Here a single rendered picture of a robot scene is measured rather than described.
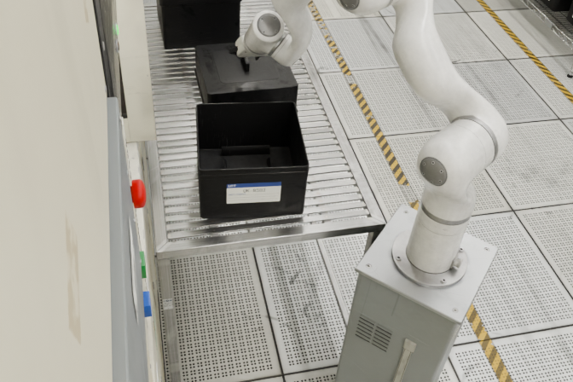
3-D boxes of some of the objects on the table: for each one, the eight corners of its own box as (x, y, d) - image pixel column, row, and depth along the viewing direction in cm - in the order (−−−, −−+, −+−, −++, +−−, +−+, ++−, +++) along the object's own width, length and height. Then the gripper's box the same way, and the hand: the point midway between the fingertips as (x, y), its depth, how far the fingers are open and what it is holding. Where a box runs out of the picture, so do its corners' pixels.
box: (242, 44, 228) (243, -21, 211) (163, 50, 222) (158, -16, 205) (228, 8, 249) (228, -55, 232) (155, 12, 242) (150, -51, 225)
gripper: (230, 55, 172) (222, 69, 190) (289, 52, 176) (275, 66, 193) (227, 28, 172) (220, 45, 190) (286, 26, 176) (273, 42, 194)
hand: (249, 54), depth 190 cm, fingers open, 4 cm apart
